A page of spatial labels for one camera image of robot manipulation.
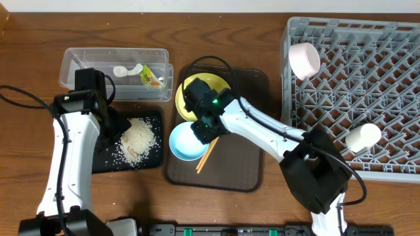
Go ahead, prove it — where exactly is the wooden chopstick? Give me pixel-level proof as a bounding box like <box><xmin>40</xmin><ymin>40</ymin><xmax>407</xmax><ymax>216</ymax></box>
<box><xmin>195</xmin><ymin>137</ymin><xmax>218</xmax><ymax>170</ymax></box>
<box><xmin>196</xmin><ymin>138</ymin><xmax>220</xmax><ymax>174</ymax></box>

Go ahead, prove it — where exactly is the light blue bowl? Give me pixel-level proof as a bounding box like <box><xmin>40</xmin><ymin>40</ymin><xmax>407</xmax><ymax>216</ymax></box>
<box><xmin>169</xmin><ymin>121</ymin><xmax>209</xmax><ymax>161</ymax></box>

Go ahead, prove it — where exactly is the pile of rice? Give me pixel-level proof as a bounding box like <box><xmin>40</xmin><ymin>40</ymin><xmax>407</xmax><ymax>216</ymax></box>
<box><xmin>111</xmin><ymin>118</ymin><xmax>160</xmax><ymax>168</ymax></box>

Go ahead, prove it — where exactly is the green snack wrapper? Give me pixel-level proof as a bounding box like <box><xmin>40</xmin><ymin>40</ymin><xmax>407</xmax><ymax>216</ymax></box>
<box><xmin>138</xmin><ymin>65</ymin><xmax>163</xmax><ymax>86</ymax></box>

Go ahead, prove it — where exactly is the pink white bowl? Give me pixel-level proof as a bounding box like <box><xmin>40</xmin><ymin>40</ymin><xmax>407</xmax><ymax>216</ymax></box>
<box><xmin>288</xmin><ymin>43</ymin><xmax>321</xmax><ymax>81</ymax></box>

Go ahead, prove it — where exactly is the white cup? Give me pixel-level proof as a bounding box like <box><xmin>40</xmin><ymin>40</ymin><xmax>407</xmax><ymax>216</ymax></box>
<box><xmin>345</xmin><ymin>123</ymin><xmax>381</xmax><ymax>153</ymax></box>

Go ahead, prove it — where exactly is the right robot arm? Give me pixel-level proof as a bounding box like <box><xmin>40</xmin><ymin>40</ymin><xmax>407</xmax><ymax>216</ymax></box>
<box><xmin>181</xmin><ymin>78</ymin><xmax>352</xmax><ymax>235</ymax></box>

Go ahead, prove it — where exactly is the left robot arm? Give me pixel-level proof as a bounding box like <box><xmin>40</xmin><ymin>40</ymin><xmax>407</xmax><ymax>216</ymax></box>
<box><xmin>18</xmin><ymin>68</ymin><xmax>137</xmax><ymax>235</ymax></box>

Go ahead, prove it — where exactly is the clear plastic waste bin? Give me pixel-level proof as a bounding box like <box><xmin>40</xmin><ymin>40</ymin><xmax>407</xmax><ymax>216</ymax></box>
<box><xmin>59</xmin><ymin>47</ymin><xmax>173</xmax><ymax>102</ymax></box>

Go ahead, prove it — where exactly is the grey dishwasher rack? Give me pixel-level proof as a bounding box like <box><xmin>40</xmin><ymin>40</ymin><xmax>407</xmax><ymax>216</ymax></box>
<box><xmin>280</xmin><ymin>16</ymin><xmax>419</xmax><ymax>183</ymax></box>

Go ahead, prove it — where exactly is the black rectangular tray bin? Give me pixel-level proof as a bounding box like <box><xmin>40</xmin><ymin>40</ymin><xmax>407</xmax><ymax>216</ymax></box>
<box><xmin>92</xmin><ymin>110</ymin><xmax>163</xmax><ymax>174</ymax></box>

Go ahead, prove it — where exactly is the dark brown serving tray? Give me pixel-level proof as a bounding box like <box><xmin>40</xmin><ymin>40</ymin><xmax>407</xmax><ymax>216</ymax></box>
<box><xmin>163</xmin><ymin>68</ymin><xmax>273</xmax><ymax>193</ymax></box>

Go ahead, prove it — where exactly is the yellow plate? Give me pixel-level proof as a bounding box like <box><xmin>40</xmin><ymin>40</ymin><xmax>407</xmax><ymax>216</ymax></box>
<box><xmin>175</xmin><ymin>73</ymin><xmax>230</xmax><ymax>121</ymax></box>

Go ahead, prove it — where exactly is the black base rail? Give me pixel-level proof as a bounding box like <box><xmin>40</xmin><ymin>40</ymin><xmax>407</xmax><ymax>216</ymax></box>
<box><xmin>104</xmin><ymin>223</ymin><xmax>395</xmax><ymax>236</ymax></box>

